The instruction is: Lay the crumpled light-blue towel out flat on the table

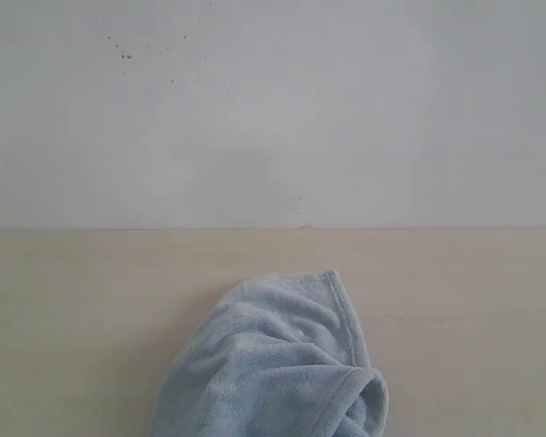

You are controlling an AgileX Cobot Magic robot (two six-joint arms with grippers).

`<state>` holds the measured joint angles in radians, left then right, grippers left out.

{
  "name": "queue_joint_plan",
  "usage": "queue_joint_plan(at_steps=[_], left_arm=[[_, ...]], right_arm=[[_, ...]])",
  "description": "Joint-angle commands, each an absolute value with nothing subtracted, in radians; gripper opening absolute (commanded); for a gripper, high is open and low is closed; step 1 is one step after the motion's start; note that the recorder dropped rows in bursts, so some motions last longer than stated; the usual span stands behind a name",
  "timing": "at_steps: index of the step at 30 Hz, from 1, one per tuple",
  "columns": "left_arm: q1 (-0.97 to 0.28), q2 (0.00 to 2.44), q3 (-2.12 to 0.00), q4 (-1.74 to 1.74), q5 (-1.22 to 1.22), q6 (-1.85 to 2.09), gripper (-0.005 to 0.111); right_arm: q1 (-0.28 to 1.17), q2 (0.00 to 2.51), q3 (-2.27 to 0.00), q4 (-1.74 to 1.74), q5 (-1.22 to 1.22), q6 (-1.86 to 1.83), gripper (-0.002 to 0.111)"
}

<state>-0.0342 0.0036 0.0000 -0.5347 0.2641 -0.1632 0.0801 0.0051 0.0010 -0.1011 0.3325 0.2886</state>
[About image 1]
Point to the light blue fleece towel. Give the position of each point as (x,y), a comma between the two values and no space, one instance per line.
(278,355)

